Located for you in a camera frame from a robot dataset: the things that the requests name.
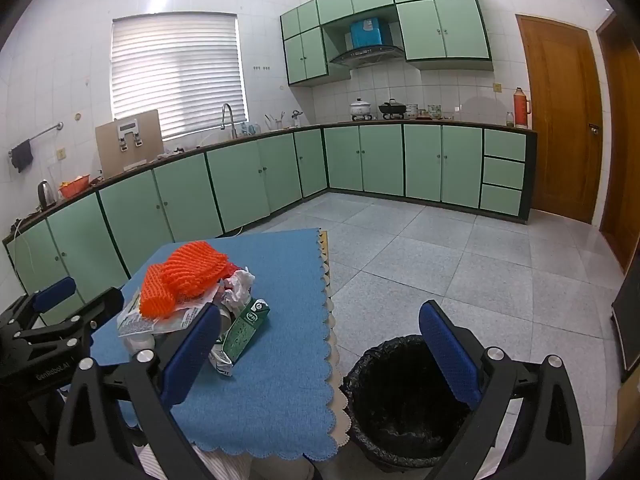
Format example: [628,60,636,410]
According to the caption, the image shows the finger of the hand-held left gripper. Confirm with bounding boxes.
[10,276,77,331]
[65,286,125,346]

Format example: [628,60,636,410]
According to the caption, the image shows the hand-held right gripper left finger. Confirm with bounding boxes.
[55,304,223,480]

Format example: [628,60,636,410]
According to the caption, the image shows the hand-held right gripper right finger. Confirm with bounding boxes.
[418,300,587,480]

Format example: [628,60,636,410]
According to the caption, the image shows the clear plastic package green label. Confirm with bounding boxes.
[116,287,216,336]

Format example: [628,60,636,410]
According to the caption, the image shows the green milk carton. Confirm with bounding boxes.
[207,297,272,380]

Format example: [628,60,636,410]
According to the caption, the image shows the black bin with black liner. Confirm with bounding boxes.
[341,334,501,476]

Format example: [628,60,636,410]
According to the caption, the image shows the orange net bag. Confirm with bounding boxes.
[139,241,232,320]

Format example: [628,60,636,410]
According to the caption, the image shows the white crumpled paper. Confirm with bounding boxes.
[220,269,257,308]

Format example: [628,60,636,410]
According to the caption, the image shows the blue scalloped tablecloth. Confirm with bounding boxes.
[87,228,351,462]

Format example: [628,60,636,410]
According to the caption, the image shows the orange plastic basin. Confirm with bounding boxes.
[58,174,92,198]

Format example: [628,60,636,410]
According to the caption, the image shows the striped white clothing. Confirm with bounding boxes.
[137,442,321,480]

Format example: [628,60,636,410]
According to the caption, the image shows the beige scalloped under cloth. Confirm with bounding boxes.
[317,230,353,448]

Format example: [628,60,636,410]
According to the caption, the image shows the dark hanging towel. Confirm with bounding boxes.
[10,141,34,173]

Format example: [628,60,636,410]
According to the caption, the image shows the brown cardboard box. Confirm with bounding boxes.
[95,109,165,173]

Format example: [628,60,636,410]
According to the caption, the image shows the steel towel bar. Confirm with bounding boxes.
[7,122,65,157]

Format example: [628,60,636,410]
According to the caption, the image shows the black panel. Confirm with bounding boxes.
[611,270,640,383]

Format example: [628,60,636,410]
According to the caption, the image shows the green lower kitchen cabinets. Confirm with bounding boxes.
[2,125,538,311]

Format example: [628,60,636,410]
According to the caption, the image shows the steel kitchen faucet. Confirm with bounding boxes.
[221,103,240,140]

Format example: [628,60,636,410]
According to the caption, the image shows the white window blind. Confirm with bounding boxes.
[111,12,249,142]

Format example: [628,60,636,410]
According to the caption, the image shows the red thermos flask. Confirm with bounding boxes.
[514,86,532,128]

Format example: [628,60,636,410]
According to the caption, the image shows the plain wooden door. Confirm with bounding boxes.
[596,10,640,276]

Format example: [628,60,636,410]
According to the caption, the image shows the glass range hood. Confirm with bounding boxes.
[329,45,406,68]

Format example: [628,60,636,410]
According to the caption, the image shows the blue box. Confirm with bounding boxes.
[350,17,387,50]

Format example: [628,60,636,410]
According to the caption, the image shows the wooden door with handle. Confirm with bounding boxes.
[516,14,605,224]

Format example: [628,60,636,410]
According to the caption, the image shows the green upper wall cabinets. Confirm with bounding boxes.
[280,0,495,87]

